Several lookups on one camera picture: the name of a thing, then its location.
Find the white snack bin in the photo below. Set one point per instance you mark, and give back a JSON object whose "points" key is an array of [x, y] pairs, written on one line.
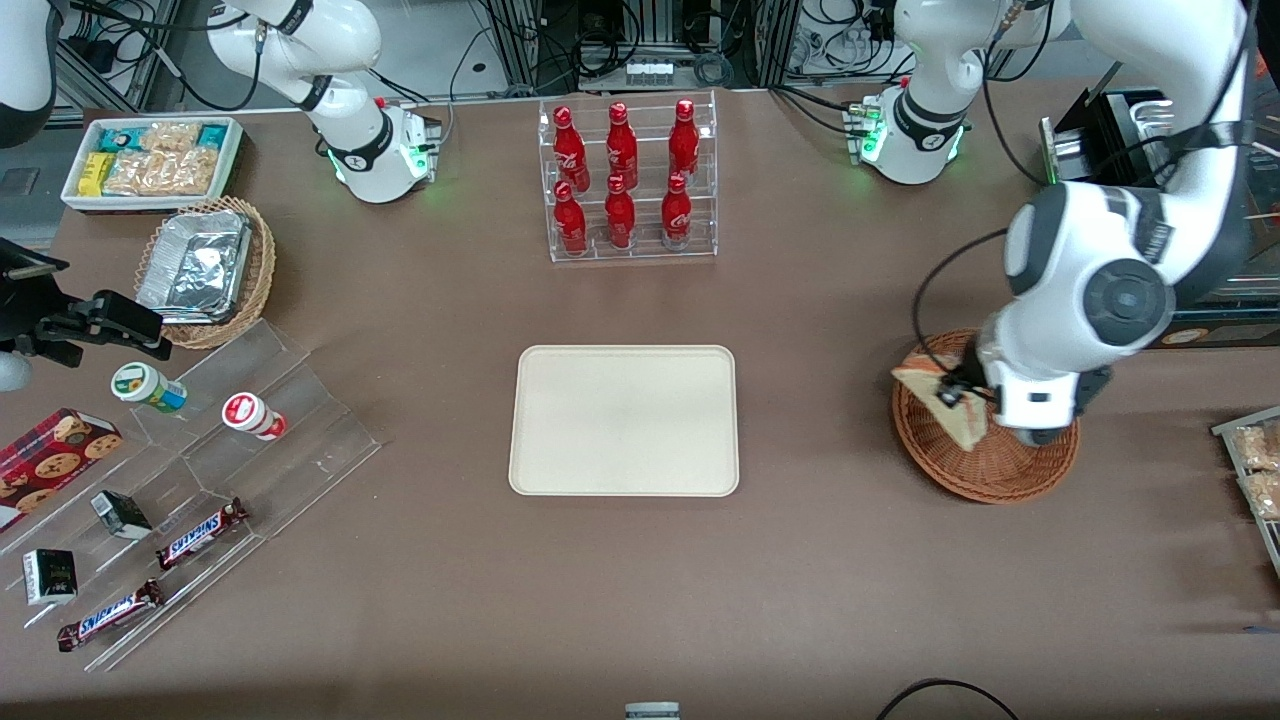
{"points": [[72, 198]]}

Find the clear cracker packet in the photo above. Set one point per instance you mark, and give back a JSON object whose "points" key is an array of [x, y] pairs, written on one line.
{"points": [[192, 172], [135, 175], [170, 136]]}

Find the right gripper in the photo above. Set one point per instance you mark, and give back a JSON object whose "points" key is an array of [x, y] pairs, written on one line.
{"points": [[22, 306]]}

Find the light wicker basket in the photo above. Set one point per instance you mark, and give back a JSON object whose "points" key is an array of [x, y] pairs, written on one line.
{"points": [[262, 270]]}

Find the clear acrylic stepped stand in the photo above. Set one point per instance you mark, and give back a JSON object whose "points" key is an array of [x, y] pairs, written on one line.
{"points": [[300, 450]]}

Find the white power strip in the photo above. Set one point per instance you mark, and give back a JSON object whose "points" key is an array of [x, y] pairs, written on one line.
{"points": [[648, 72]]}

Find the aluminium foil trays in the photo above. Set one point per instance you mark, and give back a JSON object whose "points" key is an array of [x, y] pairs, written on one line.
{"points": [[195, 268]]}

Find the snickers bar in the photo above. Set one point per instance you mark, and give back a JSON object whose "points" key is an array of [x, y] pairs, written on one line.
{"points": [[108, 615], [200, 533]]}

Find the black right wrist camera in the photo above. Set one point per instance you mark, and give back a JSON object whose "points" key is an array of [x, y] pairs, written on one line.
{"points": [[130, 320]]}

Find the red plaid cookie box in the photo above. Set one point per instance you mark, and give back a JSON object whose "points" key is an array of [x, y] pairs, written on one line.
{"points": [[50, 465]]}

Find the black food warmer machine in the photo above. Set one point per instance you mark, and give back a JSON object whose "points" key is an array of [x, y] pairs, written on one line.
{"points": [[1100, 130]]}

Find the small black box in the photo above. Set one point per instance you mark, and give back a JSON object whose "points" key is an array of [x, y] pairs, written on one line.
{"points": [[50, 577], [122, 515]]}

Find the grey object at table edge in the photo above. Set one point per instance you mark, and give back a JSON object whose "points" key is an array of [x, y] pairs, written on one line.
{"points": [[652, 711]]}

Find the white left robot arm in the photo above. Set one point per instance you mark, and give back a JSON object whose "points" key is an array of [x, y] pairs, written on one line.
{"points": [[1130, 300]]}

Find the red cola bottle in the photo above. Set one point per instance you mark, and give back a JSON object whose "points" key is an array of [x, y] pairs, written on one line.
{"points": [[568, 145], [677, 218], [684, 140], [620, 220], [621, 140], [570, 225]]}

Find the round brown wicker basket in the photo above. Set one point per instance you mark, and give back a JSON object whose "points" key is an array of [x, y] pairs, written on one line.
{"points": [[990, 475]]}

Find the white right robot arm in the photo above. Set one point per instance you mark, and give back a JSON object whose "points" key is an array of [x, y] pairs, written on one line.
{"points": [[355, 135]]}

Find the cream rectangular tray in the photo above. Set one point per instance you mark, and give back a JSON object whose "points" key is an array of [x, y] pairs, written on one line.
{"points": [[620, 420]]}

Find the teal snack packet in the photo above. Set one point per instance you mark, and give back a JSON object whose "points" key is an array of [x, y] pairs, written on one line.
{"points": [[120, 138], [213, 135]]}

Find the red lid yogurt cup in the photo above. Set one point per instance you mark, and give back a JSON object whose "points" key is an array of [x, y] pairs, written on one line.
{"points": [[250, 414]]}

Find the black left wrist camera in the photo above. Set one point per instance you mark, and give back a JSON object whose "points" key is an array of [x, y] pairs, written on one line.
{"points": [[958, 393]]}

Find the grey snack tray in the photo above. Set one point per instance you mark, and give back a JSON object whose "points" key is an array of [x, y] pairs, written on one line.
{"points": [[1232, 425]]}

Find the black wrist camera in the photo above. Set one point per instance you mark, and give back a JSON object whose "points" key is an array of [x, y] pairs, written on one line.
{"points": [[958, 393], [130, 320]]}

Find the clear acrylic bottle rack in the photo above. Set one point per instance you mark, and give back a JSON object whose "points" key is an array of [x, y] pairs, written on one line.
{"points": [[640, 255]]}

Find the aluminium frame rack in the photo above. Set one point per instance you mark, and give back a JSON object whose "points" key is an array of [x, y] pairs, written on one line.
{"points": [[520, 45]]}

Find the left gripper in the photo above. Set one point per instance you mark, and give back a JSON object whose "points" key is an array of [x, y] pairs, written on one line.
{"points": [[968, 385]]}

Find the green lid yogurt cup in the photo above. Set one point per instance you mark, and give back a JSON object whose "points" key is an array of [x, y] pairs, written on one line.
{"points": [[145, 386]]}

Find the triangular sandwich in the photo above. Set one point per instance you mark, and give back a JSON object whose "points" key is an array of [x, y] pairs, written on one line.
{"points": [[925, 378]]}

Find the yellow snack packet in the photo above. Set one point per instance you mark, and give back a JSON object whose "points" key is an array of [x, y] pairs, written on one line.
{"points": [[95, 175]]}

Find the clear snack packet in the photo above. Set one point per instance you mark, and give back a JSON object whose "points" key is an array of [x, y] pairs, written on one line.
{"points": [[1258, 447], [1262, 495]]}

